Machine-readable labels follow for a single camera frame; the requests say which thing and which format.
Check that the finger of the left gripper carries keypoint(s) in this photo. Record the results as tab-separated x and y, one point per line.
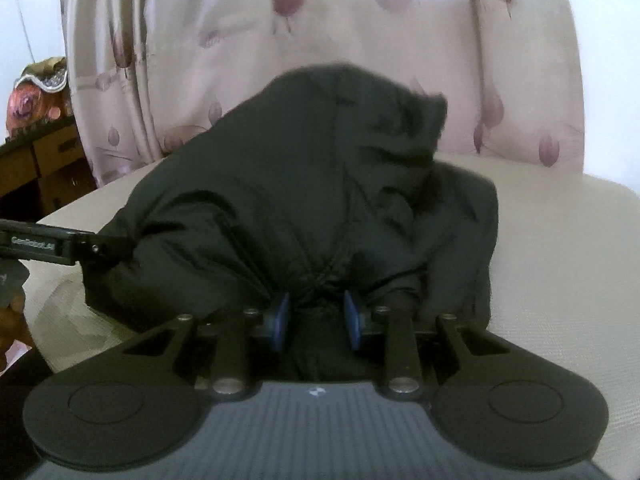
33	241

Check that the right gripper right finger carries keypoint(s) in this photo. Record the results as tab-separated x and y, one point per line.
492	399

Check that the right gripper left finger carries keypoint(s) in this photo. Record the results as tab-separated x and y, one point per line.
140	400

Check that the black jacket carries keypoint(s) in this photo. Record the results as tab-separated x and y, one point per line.
323	186

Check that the person's left hand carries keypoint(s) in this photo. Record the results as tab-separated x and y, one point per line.
15	334

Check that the wooden dresser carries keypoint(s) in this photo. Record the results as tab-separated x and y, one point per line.
43	171

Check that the floral covered object on dresser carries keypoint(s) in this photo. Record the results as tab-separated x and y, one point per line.
39	96

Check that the floral pink curtain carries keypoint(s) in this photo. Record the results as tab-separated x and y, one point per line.
146	76

